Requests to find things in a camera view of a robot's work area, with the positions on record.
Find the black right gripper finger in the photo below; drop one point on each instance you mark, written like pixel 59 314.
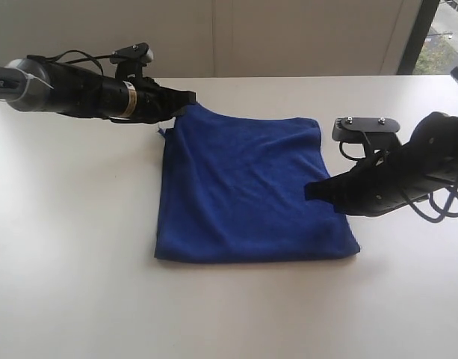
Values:
pixel 340 189

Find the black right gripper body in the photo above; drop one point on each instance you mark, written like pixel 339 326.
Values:
pixel 376 188

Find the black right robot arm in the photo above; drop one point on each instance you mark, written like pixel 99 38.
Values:
pixel 421 174

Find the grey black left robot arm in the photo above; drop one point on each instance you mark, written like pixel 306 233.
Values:
pixel 38 84

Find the dark window frame post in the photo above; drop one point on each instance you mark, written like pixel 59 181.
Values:
pixel 419 32

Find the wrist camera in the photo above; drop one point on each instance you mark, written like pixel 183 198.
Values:
pixel 373 133
pixel 133 56

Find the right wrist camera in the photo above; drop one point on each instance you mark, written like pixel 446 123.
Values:
pixel 373 133

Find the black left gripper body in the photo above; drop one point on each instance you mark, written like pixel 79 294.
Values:
pixel 144 102

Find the blue towel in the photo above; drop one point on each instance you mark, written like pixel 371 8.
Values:
pixel 232 191

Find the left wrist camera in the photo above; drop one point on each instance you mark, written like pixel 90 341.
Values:
pixel 133 56

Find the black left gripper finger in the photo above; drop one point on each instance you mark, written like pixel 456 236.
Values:
pixel 168 115
pixel 177 98

